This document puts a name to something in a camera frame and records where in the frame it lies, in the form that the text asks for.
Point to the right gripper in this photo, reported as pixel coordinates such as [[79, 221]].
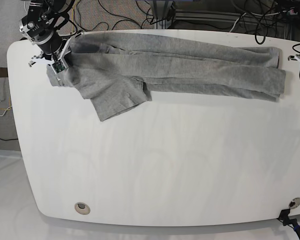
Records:
[[51, 46]]

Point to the grey t-shirt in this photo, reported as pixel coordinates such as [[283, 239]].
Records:
[[117, 70]]

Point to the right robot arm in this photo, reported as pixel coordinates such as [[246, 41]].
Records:
[[48, 25]]

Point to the aluminium stand base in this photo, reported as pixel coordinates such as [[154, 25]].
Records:
[[163, 13]]

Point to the right table grommet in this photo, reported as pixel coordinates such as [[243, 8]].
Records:
[[294, 203]]

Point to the table grommet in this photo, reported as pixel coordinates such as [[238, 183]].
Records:
[[294, 203], [82, 208]]

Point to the left table grommet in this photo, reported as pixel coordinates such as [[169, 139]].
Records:
[[82, 208]]

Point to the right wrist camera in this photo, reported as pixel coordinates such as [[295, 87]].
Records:
[[59, 66]]

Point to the black clamp with cable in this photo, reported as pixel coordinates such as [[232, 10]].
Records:
[[287, 221]]

